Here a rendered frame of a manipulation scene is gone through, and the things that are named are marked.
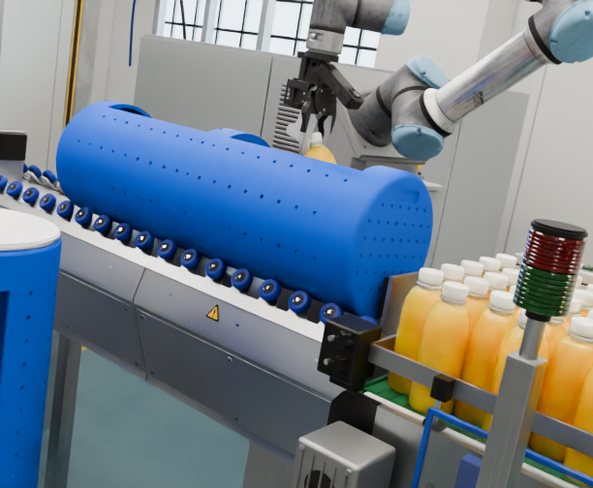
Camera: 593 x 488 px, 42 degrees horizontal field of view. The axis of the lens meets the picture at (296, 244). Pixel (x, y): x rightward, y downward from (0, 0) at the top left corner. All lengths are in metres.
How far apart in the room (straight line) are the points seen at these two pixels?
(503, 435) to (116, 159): 1.10
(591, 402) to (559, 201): 3.21
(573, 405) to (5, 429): 0.92
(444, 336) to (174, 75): 3.30
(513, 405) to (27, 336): 0.82
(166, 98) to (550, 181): 2.11
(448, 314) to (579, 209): 3.09
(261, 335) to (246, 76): 2.52
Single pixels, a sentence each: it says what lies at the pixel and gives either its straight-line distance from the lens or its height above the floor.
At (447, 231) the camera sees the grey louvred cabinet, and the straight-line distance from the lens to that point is 3.20.
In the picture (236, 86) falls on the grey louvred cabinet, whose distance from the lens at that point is 3.93.
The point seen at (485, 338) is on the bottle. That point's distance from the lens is 1.20.
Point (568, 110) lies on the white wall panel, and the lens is 4.29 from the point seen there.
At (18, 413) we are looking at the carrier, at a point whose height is 0.73.
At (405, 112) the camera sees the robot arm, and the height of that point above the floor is 1.33.
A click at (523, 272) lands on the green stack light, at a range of 0.91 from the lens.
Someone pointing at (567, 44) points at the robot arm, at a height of 1.51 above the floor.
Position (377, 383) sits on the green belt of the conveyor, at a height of 0.90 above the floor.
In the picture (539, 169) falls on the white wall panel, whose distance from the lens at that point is 4.33.
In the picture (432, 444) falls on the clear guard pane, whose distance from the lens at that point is 1.15.
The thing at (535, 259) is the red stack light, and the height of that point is 1.22.
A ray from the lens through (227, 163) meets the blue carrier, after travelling 1.54.
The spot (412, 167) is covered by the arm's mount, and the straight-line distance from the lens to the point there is 2.11.
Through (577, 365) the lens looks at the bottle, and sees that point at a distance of 1.16.
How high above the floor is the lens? 1.38
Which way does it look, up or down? 12 degrees down
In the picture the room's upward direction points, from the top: 10 degrees clockwise
